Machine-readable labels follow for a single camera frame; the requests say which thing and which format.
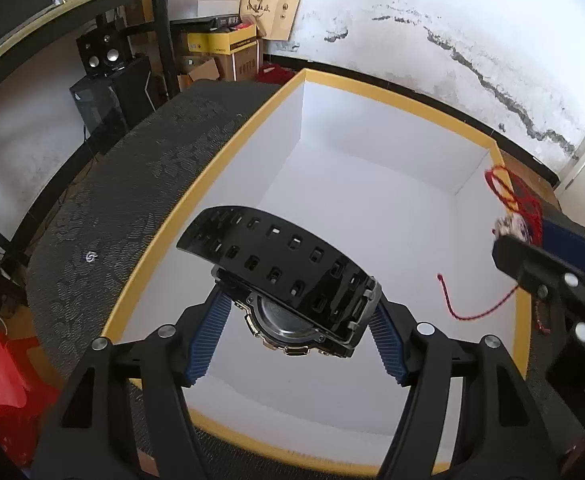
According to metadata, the brown cardboard box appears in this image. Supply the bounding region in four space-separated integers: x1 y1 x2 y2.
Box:
215 44 264 82

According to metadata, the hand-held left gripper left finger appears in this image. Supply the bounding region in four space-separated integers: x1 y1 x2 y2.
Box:
31 285 236 480

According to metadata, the yellow box with white interior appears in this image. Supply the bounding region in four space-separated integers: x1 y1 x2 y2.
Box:
100 67 533 478

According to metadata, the small black speaker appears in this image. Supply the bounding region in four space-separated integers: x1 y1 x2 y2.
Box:
100 25 134 74
76 32 106 77

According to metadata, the black frame desk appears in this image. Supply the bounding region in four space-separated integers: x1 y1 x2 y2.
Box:
0 0 208 311

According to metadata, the red cord bracelet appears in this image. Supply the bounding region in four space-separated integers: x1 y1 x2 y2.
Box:
436 164 550 335

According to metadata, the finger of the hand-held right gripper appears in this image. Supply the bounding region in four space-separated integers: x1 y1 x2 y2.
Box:
492 234 585 312
542 210 585 272

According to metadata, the open cardboard box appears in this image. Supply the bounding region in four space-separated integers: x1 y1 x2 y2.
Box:
176 55 223 94

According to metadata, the black wristwatch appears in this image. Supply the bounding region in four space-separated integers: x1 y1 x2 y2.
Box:
176 205 383 359

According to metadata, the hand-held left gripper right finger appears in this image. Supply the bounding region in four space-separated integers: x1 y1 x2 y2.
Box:
369 301 585 480

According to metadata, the flat black box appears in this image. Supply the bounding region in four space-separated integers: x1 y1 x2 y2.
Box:
171 16 246 32

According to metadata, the red plastic bag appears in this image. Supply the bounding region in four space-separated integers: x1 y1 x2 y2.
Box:
0 329 61 469

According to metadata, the red cloth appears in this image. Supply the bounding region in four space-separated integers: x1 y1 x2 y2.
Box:
256 64 296 86

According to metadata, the yellow and black carton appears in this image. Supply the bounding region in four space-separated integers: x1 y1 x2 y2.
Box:
179 27 266 57

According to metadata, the brown paper bag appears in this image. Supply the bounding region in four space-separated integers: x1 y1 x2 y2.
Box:
240 0 302 41

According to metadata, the black computer tower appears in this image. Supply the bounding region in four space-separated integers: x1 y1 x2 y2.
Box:
69 55 154 156

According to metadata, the dark patterned mat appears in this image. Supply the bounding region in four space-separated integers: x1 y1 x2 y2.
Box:
25 80 585 480

